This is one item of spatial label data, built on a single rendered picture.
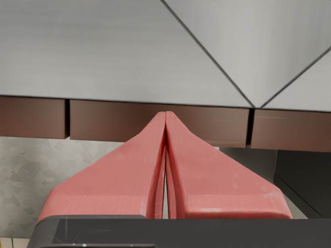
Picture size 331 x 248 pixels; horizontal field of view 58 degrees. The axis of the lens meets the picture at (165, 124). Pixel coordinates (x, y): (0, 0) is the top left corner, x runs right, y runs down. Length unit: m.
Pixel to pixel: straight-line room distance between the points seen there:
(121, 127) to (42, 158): 0.22
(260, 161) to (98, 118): 0.98
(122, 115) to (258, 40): 0.14
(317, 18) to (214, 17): 0.09
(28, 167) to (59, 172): 0.05
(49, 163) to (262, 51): 0.35
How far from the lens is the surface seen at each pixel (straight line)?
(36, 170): 0.50
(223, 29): 0.26
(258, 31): 0.27
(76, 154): 0.47
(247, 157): 1.20
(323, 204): 0.94
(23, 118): 0.32
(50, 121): 0.31
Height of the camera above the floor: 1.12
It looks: 80 degrees down
